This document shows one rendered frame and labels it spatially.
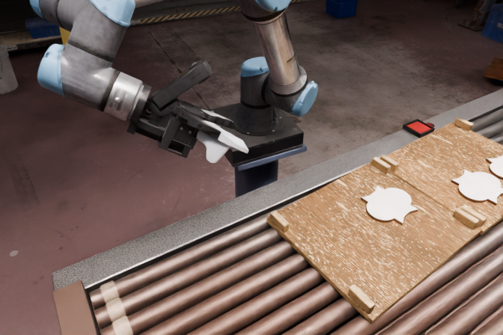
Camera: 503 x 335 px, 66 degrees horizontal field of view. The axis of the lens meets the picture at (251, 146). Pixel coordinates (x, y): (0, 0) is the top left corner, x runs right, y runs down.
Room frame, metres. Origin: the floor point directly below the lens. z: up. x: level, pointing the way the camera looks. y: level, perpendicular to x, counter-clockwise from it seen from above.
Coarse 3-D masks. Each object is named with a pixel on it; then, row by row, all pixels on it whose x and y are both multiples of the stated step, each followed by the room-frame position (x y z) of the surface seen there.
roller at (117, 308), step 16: (496, 128) 1.17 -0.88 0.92; (256, 240) 0.65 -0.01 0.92; (272, 240) 0.66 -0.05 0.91; (224, 256) 0.60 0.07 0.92; (240, 256) 0.61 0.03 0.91; (176, 272) 0.56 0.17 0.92; (192, 272) 0.56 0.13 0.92; (208, 272) 0.57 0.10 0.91; (144, 288) 0.52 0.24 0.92; (160, 288) 0.52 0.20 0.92; (176, 288) 0.53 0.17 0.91; (112, 304) 0.48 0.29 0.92; (128, 304) 0.48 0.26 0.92; (144, 304) 0.49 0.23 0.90; (112, 320) 0.45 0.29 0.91
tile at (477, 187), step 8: (464, 176) 0.87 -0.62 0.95; (472, 176) 0.87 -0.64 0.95; (480, 176) 0.87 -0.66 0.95; (488, 176) 0.87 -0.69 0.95; (456, 184) 0.84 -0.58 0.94; (464, 184) 0.83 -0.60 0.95; (472, 184) 0.83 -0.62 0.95; (480, 184) 0.83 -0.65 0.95; (488, 184) 0.83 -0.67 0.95; (496, 184) 0.83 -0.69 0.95; (464, 192) 0.80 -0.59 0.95; (472, 192) 0.80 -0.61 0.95; (480, 192) 0.80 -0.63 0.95; (488, 192) 0.80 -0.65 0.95; (496, 192) 0.80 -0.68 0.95; (472, 200) 0.77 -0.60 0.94; (480, 200) 0.77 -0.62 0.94; (488, 200) 0.77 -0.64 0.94; (496, 200) 0.77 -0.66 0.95
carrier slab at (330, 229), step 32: (320, 192) 0.81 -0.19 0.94; (352, 192) 0.81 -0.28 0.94; (416, 192) 0.81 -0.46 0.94; (320, 224) 0.69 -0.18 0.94; (352, 224) 0.69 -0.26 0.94; (384, 224) 0.69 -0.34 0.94; (416, 224) 0.69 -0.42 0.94; (448, 224) 0.69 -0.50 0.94; (320, 256) 0.59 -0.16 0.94; (352, 256) 0.59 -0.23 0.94; (384, 256) 0.59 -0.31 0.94; (416, 256) 0.59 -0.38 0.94; (448, 256) 0.59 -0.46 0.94; (384, 288) 0.51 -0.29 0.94
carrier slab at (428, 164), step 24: (408, 144) 1.04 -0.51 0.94; (432, 144) 1.04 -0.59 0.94; (456, 144) 1.04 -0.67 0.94; (480, 144) 1.04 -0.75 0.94; (408, 168) 0.92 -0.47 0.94; (432, 168) 0.92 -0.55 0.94; (456, 168) 0.92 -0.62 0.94; (480, 168) 0.92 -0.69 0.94; (432, 192) 0.81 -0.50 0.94; (456, 192) 0.81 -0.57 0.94
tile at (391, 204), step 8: (376, 192) 0.80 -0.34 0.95; (384, 192) 0.80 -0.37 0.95; (392, 192) 0.80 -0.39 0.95; (400, 192) 0.80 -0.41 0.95; (368, 200) 0.77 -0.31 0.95; (376, 200) 0.77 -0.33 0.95; (384, 200) 0.77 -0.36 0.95; (392, 200) 0.77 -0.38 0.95; (400, 200) 0.77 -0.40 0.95; (408, 200) 0.77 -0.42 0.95; (368, 208) 0.74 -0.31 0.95; (376, 208) 0.74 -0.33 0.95; (384, 208) 0.74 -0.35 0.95; (392, 208) 0.74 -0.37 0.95; (400, 208) 0.74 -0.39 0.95; (408, 208) 0.74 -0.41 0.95; (376, 216) 0.71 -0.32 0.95; (384, 216) 0.71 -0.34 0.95; (392, 216) 0.71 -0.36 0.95; (400, 216) 0.71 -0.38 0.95; (400, 224) 0.69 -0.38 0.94
